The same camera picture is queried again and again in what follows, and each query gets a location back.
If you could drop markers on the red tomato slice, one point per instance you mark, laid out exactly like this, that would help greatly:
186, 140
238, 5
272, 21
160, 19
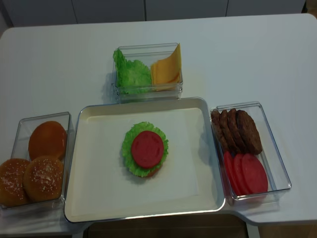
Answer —
228, 162
147, 149
254, 174
237, 166

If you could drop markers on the green lettuce leaf on bun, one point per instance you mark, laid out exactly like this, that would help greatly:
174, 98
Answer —
132, 133

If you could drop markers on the yellow cheese slices stack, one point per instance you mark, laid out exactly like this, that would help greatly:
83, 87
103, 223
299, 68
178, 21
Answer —
166, 73

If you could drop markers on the clear lettuce cheese container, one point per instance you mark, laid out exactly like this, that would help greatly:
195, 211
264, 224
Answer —
147, 54

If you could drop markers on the green lettuce leaves in container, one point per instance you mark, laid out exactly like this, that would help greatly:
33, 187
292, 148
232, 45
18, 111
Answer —
133, 76

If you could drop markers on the bottom bun half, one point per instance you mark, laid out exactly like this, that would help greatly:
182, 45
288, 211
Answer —
145, 172

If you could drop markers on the brown patty leftmost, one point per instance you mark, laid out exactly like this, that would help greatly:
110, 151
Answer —
215, 116

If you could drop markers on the brown patty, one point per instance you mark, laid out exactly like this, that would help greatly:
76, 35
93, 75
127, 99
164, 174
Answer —
227, 133
215, 116
248, 132
232, 124

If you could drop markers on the silver metal tray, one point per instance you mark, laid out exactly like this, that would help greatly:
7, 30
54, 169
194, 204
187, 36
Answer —
211, 198

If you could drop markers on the red tomato slice back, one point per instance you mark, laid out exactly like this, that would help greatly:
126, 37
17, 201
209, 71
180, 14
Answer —
228, 162

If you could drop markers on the brown patty rightmost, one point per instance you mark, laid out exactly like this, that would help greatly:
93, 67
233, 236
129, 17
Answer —
248, 132

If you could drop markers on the clear patty tomato container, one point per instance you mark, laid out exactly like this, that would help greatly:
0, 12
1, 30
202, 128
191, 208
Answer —
278, 179

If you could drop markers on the plain orange bun half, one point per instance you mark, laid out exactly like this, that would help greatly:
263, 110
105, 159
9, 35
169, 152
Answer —
48, 139

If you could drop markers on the red tomato slice front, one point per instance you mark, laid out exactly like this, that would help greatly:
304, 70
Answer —
254, 174

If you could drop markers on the sesame bun top right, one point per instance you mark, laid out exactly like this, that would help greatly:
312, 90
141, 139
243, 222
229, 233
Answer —
43, 179

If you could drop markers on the sesame bun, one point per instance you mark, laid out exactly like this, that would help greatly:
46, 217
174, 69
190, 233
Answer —
12, 192
43, 179

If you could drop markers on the clear bun container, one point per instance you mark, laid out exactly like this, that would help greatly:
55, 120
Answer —
20, 151

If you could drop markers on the sesame bun top left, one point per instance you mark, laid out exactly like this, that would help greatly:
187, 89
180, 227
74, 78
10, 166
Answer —
12, 192

